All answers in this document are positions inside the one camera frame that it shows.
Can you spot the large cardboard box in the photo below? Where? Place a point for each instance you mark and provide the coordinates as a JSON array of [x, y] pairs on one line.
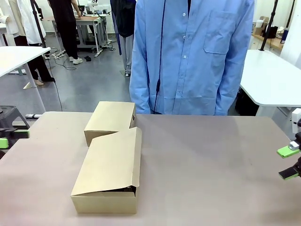
[[110, 162]]

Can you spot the person in black clothes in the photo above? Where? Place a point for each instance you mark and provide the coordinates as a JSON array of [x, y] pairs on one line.
[[63, 14]]

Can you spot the wooden counter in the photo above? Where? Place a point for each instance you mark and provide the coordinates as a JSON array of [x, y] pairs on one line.
[[272, 41]]

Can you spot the grey metal stool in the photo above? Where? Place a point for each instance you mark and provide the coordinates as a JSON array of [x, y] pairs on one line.
[[11, 115]]

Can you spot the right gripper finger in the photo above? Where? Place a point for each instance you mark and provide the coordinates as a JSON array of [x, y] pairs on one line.
[[285, 151], [289, 173]]

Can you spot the black tripod pole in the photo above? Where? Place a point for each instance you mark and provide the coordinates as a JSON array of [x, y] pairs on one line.
[[40, 30], [261, 48]]

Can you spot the black box on counter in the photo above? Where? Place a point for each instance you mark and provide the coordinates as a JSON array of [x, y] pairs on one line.
[[272, 33]]

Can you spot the white table with slanted leg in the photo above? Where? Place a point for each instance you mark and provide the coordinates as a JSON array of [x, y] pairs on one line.
[[18, 56]]

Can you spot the small cardboard box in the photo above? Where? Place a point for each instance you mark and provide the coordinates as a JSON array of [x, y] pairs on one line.
[[110, 117]]

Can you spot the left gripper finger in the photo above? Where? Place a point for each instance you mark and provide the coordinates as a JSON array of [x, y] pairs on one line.
[[3, 143], [18, 134]]

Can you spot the open cardboard carton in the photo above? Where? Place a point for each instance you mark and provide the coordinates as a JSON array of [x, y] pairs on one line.
[[263, 29]]

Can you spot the white table with rounded corner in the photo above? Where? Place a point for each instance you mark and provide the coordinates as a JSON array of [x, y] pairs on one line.
[[270, 75]]

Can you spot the person in blue shirt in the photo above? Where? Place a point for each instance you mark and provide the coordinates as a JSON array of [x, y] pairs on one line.
[[188, 58]]

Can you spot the person in white coat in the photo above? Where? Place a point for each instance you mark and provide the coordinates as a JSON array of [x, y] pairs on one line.
[[9, 11], [28, 23]]

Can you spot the white power strip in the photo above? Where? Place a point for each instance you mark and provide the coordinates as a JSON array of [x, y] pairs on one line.
[[33, 115]]

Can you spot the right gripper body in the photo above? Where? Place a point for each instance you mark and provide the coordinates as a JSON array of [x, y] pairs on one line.
[[299, 139]]

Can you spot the blue bottle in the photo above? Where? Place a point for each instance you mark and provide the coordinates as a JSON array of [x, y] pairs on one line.
[[284, 36]]

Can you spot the person in dark jacket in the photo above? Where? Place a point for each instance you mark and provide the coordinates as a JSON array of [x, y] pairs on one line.
[[124, 18]]

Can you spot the background workbench desk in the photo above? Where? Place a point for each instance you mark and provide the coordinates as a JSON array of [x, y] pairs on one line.
[[89, 23]]

